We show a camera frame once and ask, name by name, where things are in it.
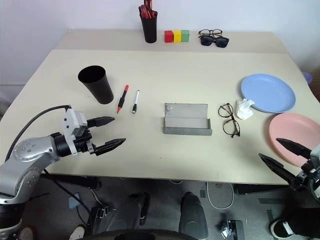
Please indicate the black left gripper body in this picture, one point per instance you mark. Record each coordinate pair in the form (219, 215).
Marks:
(83, 143)

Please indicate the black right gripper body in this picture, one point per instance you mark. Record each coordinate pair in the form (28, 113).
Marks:
(303, 182)

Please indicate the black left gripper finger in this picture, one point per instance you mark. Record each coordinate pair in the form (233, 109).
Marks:
(110, 145)
(101, 121)

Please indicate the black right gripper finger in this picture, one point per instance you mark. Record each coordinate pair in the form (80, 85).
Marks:
(277, 168)
(295, 148)

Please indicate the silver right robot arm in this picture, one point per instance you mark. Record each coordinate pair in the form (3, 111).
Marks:
(315, 188)

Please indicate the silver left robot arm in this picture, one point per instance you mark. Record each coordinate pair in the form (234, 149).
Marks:
(27, 160)

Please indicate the pink plate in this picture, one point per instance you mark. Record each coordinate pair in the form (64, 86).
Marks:
(292, 130)

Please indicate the red and black pen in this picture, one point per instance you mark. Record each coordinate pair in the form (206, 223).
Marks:
(122, 101)
(153, 13)
(143, 12)
(148, 4)

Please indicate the empty black cup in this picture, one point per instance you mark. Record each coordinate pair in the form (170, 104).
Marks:
(100, 87)

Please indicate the dark trouser leg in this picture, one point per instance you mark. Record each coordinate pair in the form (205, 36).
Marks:
(305, 221)

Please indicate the white marker with black cap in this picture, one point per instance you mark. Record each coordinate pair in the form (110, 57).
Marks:
(136, 100)

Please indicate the black and white shoe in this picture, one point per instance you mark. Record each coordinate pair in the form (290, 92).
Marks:
(281, 228)

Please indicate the blue floor piece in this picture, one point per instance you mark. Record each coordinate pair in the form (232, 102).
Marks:
(74, 201)

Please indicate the blue plate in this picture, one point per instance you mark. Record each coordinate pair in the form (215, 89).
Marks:
(267, 92)

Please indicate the crumpled white tissue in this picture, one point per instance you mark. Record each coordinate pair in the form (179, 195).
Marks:
(243, 110)

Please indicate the dark rounded shape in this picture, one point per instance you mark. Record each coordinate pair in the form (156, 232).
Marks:
(192, 215)
(138, 207)

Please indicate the purple round object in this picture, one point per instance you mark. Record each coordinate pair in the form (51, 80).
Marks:
(307, 78)

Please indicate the black thin-rimmed eyeglasses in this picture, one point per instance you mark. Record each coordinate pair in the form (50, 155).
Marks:
(223, 113)

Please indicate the open grey glasses case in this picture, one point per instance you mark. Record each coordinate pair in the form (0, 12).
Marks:
(186, 121)

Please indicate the black pen holder cup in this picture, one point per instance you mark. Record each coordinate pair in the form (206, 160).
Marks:
(149, 28)

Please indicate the red cube block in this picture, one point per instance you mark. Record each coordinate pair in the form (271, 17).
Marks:
(168, 36)

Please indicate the yellow cube block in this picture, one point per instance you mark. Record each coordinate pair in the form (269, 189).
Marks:
(177, 36)

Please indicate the green cube block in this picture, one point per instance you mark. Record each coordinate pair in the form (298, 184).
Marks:
(185, 35)

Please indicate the black sunglasses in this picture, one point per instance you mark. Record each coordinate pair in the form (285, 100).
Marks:
(221, 42)

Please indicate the brown thin-rimmed eyeglasses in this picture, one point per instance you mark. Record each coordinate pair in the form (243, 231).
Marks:
(200, 32)

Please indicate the black table frame bar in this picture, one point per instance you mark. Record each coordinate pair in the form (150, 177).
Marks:
(262, 189)
(75, 181)

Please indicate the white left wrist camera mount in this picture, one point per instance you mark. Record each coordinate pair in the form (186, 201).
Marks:
(68, 120)

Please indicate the metal bracket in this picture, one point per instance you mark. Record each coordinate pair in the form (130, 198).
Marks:
(100, 213)
(231, 228)

